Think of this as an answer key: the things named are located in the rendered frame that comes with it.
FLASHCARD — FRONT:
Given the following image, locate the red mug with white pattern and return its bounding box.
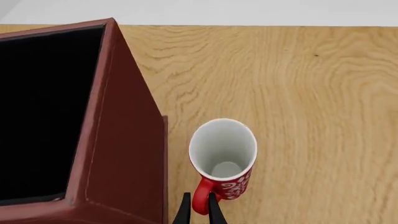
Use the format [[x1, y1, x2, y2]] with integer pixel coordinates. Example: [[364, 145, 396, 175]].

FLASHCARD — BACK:
[[188, 118, 258, 216]]

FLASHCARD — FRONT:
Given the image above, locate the red-brown desk caddy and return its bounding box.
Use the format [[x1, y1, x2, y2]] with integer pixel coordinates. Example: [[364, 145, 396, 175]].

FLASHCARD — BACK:
[[0, 17, 169, 224]]

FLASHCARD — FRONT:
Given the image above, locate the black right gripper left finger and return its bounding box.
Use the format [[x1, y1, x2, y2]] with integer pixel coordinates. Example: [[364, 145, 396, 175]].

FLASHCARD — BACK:
[[172, 192, 192, 224]]

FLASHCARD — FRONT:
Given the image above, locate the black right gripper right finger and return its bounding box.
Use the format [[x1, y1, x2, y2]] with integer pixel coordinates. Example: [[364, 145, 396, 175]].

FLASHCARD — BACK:
[[208, 192, 229, 224]]

